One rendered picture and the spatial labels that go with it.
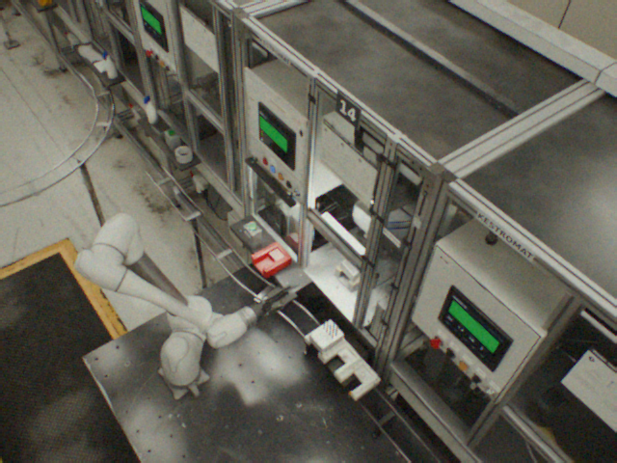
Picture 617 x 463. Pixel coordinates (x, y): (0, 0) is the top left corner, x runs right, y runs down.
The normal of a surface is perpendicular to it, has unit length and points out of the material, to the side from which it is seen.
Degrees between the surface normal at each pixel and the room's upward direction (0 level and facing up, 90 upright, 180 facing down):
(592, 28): 90
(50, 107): 0
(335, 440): 0
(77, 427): 0
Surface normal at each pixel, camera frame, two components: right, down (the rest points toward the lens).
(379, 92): 0.04, -0.65
